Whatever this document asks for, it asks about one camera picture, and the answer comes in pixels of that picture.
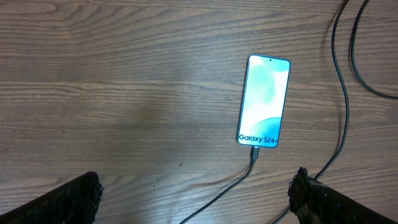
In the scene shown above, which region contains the black USB charging cable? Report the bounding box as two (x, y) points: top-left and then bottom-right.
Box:
(178, 0), (398, 224)

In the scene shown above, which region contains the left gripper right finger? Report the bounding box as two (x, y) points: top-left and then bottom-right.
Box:
(288, 167), (397, 224)

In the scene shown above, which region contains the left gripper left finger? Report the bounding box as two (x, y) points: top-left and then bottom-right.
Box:
(1, 171), (104, 224)

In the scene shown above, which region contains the smartphone with blue screen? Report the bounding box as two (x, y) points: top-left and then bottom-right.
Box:
(237, 54), (291, 148)

